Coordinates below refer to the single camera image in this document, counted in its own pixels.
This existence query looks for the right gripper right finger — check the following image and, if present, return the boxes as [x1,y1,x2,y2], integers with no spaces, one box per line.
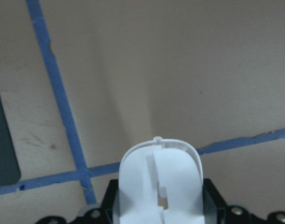
[202,178,227,224]

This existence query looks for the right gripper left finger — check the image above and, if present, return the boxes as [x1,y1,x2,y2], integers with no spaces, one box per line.
[101,179,120,224]

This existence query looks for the white computer mouse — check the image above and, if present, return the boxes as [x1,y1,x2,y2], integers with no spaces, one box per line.
[113,137,205,224]

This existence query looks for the black mousepad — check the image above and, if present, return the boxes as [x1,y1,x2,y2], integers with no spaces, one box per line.
[0,99,21,187]

